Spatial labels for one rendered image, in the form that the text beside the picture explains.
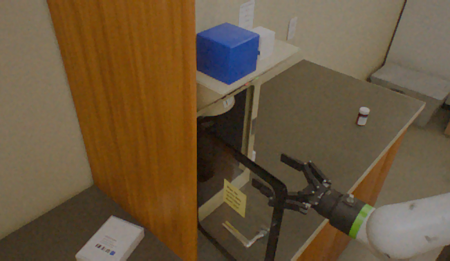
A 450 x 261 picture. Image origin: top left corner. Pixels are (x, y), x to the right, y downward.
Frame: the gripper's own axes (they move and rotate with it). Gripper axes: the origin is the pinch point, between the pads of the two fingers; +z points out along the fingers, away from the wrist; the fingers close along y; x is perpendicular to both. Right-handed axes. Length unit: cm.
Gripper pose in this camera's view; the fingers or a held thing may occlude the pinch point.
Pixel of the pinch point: (271, 169)
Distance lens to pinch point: 106.5
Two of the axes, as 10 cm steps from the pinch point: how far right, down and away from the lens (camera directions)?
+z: -7.5, -4.2, 5.0
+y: -6.6, 4.4, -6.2
